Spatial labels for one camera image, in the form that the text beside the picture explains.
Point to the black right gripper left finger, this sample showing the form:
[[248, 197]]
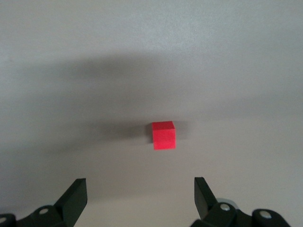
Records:
[[71, 203]]

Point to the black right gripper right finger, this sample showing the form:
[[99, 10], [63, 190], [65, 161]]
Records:
[[206, 203]]

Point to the red cube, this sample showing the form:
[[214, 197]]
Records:
[[164, 138]]

